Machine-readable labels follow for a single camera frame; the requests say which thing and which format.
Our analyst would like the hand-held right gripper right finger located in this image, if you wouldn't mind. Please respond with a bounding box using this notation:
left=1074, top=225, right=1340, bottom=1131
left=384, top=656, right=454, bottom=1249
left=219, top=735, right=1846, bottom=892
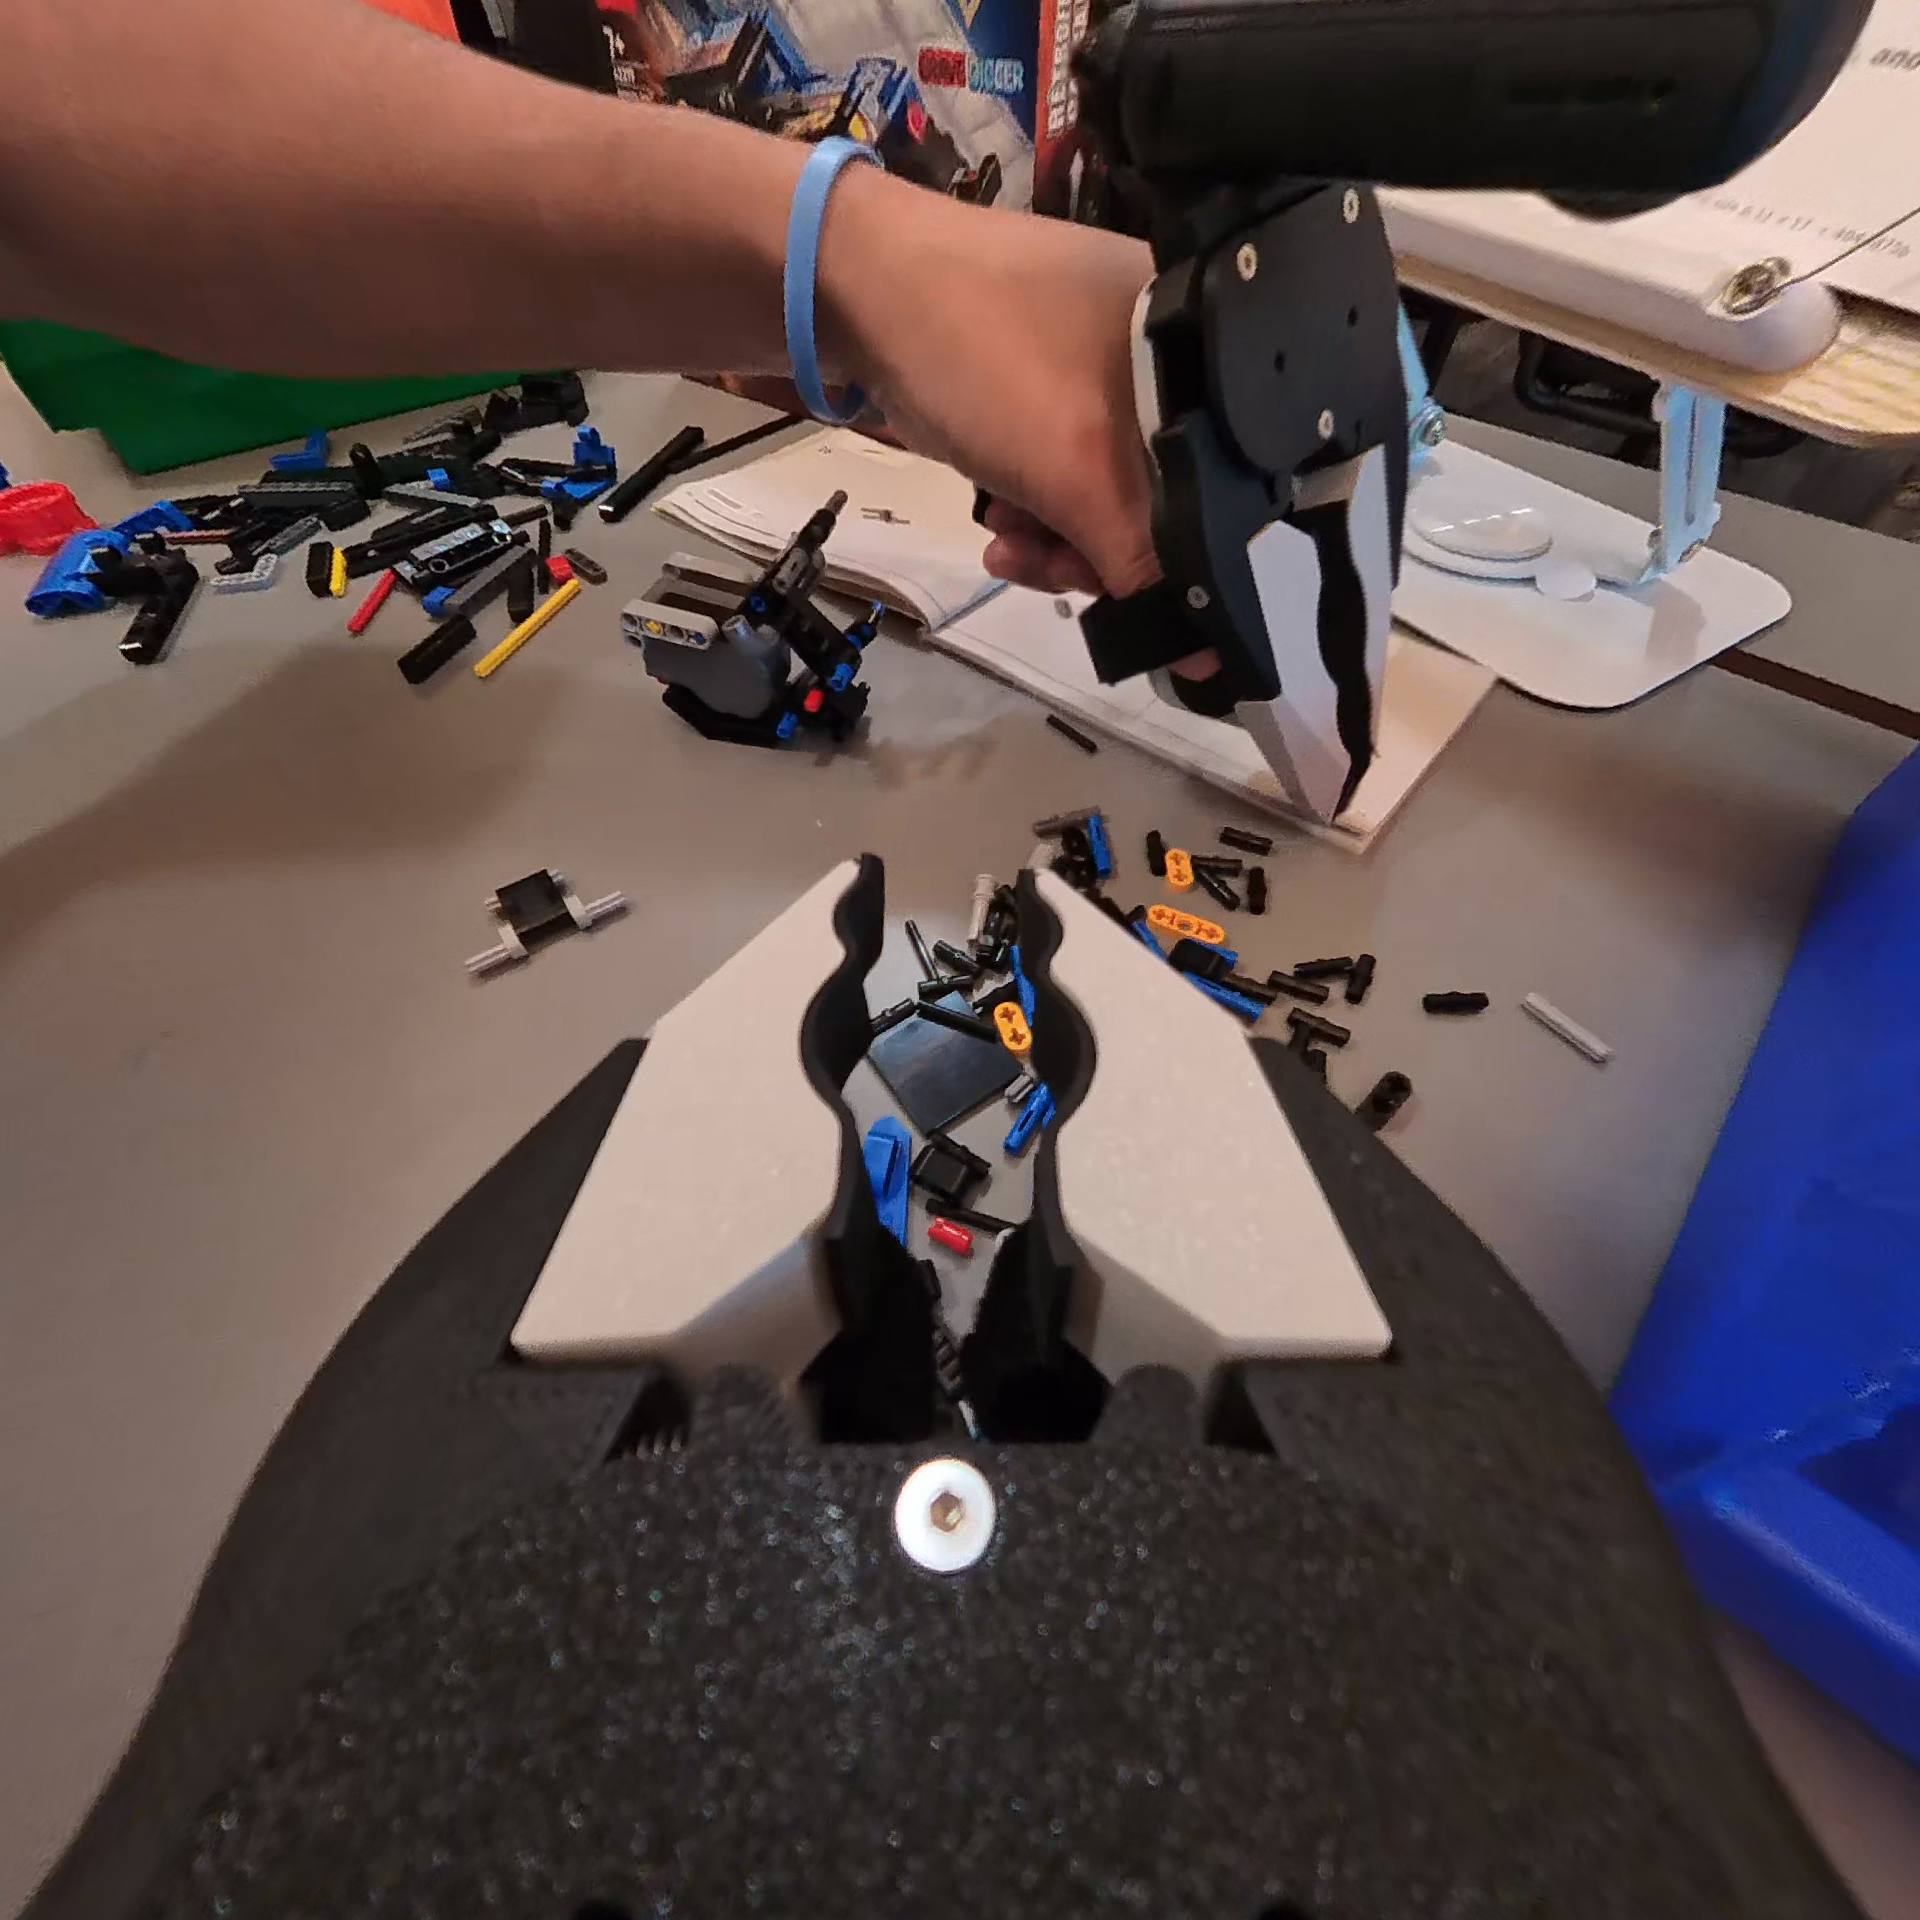
left=965, top=866, right=1396, bottom=1449

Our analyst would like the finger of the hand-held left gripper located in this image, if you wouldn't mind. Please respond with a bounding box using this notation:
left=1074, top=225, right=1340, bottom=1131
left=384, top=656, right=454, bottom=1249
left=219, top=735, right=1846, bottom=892
left=1336, top=442, right=1413, bottom=821
left=1227, top=500, right=1375, bottom=827

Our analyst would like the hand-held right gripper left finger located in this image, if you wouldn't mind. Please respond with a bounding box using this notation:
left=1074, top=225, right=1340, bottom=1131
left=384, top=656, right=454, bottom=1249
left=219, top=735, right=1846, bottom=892
left=510, top=856, right=965, bottom=1449

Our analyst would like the pile of blue black lego pins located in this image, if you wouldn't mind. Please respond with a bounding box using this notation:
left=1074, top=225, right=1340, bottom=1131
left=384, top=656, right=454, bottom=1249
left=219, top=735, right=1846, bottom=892
left=861, top=803, right=1419, bottom=1253

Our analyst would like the small black grey lego assembly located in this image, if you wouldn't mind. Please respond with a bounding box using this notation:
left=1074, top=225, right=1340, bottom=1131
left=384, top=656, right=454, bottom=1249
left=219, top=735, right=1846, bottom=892
left=461, top=866, right=632, bottom=980

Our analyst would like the lego instruction booklet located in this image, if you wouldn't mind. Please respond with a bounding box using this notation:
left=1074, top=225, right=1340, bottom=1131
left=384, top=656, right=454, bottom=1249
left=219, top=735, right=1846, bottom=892
left=651, top=423, right=1501, bottom=856

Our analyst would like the grey black lego chassis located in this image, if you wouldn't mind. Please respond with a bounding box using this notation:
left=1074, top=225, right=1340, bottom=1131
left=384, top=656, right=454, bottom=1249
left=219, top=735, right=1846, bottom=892
left=620, top=488, right=890, bottom=751

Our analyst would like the person's left forearm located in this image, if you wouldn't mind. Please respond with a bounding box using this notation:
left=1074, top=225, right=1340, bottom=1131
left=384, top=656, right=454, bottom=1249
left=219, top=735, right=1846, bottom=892
left=0, top=0, right=843, bottom=379

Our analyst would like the black flat lego panel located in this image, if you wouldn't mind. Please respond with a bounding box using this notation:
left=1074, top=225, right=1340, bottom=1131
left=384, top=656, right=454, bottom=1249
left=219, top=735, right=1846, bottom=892
left=861, top=1012, right=1021, bottom=1135

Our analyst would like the light grey lego axle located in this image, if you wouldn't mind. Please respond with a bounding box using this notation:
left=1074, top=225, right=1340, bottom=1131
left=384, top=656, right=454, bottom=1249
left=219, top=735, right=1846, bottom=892
left=1518, top=988, right=1615, bottom=1070

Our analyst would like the lego set box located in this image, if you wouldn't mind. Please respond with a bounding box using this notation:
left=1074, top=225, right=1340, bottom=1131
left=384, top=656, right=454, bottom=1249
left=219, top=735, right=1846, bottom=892
left=590, top=0, right=1142, bottom=231

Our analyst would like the yellow lego axle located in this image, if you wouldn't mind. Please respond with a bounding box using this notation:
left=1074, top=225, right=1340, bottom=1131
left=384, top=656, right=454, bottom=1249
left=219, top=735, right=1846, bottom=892
left=472, top=577, right=585, bottom=680

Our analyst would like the long black lego axle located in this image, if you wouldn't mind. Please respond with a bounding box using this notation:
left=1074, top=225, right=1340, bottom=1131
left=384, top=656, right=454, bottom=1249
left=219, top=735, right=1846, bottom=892
left=594, top=423, right=707, bottom=524

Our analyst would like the pile of large lego beams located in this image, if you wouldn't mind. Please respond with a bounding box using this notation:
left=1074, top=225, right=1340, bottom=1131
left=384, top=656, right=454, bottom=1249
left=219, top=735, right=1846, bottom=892
left=0, top=381, right=704, bottom=691

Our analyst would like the person's left hand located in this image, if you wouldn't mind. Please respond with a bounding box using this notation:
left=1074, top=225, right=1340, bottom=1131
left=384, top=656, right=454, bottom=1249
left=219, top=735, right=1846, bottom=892
left=822, top=203, right=1247, bottom=713

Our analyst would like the wooden white document stand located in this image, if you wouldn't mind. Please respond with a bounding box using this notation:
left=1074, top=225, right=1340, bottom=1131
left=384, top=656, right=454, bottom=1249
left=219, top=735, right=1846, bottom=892
left=1380, top=188, right=1920, bottom=713

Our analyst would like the blue wristband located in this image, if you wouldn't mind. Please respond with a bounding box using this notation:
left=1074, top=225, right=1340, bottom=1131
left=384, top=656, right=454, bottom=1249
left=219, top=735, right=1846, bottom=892
left=780, top=135, right=890, bottom=425

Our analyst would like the blue plastic bin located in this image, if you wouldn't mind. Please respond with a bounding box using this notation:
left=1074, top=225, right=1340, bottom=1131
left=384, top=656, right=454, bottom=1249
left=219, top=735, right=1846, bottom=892
left=1611, top=742, right=1920, bottom=1769

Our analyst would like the green plastic bin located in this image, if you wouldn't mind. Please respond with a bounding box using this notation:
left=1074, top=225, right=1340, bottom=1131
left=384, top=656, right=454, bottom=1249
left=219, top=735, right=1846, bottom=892
left=0, top=312, right=584, bottom=481

